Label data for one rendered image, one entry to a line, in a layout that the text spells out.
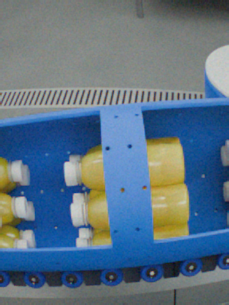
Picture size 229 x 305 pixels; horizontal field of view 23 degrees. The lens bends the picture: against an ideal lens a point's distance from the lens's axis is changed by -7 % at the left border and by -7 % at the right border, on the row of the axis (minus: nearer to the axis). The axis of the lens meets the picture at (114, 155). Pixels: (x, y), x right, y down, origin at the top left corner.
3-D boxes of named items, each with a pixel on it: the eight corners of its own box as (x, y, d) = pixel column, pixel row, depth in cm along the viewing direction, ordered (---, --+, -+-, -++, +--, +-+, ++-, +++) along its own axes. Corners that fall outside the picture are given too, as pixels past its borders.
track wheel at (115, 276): (125, 268, 102) (125, 265, 104) (100, 265, 102) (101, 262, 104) (122, 288, 103) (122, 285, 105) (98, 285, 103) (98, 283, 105)
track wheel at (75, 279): (84, 271, 103) (84, 268, 105) (60, 267, 103) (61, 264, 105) (82, 291, 103) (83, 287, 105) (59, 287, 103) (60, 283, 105)
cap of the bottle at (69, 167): (78, 189, 97) (67, 190, 97) (78, 178, 101) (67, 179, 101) (74, 168, 95) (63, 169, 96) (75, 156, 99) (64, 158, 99)
